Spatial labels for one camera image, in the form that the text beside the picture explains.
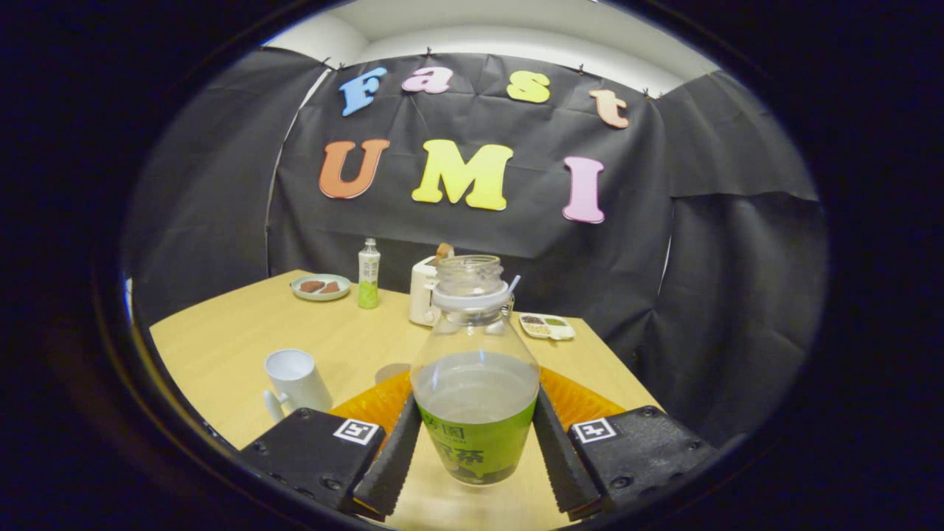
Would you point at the brown bread slice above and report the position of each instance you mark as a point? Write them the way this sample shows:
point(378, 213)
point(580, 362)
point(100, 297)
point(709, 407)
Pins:
point(443, 252)

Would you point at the wooden table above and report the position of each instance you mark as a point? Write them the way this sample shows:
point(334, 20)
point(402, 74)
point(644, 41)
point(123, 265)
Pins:
point(221, 346)

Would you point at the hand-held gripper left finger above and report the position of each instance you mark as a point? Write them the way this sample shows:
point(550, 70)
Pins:
point(387, 457)

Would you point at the round brown coaster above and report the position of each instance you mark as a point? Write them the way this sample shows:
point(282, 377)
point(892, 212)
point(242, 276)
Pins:
point(391, 372)

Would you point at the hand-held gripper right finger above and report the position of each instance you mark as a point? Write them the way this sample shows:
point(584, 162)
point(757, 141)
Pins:
point(564, 457)

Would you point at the pale green plate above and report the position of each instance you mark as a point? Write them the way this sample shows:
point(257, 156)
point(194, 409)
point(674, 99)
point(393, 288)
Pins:
point(321, 297)

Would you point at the tall white green bottle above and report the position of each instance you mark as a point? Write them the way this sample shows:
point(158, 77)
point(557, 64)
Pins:
point(369, 273)

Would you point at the white cup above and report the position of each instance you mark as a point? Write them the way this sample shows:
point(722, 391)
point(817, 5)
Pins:
point(295, 383)

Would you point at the green label juice bottle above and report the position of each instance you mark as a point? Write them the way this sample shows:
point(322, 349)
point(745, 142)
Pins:
point(476, 442)

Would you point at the white divided dish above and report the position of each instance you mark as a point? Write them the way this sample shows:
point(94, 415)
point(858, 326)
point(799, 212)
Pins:
point(547, 327)

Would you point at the white toaster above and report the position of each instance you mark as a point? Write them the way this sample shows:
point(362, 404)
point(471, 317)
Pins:
point(422, 295)

